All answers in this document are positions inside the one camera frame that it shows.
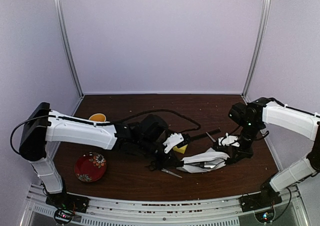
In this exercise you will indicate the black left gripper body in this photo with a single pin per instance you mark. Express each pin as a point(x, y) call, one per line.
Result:
point(147, 147)

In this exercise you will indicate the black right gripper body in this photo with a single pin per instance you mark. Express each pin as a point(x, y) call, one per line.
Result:
point(249, 151)

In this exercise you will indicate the black handled scissors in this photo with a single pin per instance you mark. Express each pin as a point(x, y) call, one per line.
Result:
point(153, 166)

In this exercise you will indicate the white drawstring pouch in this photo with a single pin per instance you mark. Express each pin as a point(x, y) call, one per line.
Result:
point(191, 164)

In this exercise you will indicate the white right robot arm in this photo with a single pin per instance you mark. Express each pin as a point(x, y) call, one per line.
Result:
point(254, 116)

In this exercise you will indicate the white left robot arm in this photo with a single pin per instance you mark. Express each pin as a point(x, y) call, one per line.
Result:
point(46, 125)

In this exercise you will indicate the yellow sponge block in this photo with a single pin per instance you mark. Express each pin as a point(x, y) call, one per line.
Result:
point(180, 150)

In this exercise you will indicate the floral mug yellow inside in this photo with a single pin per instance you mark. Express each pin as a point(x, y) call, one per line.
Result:
point(99, 117)

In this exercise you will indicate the red floral plate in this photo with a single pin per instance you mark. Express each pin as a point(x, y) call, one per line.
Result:
point(90, 167)

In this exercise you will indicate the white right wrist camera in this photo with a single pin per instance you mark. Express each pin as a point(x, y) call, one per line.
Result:
point(228, 140)

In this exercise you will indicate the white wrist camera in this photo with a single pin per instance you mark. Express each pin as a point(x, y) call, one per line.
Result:
point(228, 140)
point(175, 139)

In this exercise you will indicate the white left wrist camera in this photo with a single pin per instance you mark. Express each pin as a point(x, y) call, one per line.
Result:
point(175, 139)

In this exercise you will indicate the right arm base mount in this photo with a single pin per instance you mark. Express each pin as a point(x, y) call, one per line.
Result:
point(258, 201)

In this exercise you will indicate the aluminium front rail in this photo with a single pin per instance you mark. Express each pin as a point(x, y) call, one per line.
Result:
point(213, 212)

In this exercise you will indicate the right aluminium frame post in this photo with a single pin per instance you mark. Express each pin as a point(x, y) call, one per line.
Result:
point(264, 16)

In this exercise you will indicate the aluminium frame post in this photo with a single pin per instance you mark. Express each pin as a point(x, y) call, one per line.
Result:
point(264, 16)
point(67, 47)

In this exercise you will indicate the left aluminium frame post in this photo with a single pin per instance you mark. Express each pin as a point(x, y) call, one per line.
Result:
point(67, 47)

